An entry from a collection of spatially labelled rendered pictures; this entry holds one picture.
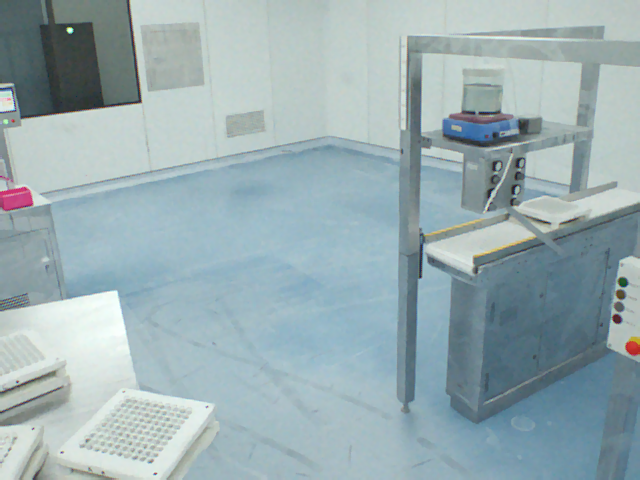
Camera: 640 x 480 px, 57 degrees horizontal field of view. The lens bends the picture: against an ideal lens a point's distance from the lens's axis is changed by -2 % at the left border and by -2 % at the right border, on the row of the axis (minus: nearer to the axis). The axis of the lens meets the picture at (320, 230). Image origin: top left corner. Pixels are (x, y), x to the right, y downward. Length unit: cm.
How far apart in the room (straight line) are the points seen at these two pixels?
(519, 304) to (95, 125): 501
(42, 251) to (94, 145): 310
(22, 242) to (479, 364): 248
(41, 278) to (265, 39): 467
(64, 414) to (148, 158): 550
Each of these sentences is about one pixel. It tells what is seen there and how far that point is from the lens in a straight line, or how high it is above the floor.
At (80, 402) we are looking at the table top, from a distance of 162.
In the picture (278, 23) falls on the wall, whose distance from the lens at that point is 767.
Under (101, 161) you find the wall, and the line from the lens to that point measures 673.
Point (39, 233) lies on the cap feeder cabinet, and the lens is 366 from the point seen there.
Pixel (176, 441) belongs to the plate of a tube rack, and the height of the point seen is 90.
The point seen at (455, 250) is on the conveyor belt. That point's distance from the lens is 241.
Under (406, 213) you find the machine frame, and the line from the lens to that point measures 238.
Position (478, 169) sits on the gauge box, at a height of 117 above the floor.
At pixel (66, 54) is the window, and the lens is 654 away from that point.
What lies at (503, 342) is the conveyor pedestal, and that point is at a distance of 268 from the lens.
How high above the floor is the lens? 170
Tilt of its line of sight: 20 degrees down
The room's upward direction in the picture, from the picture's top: 2 degrees counter-clockwise
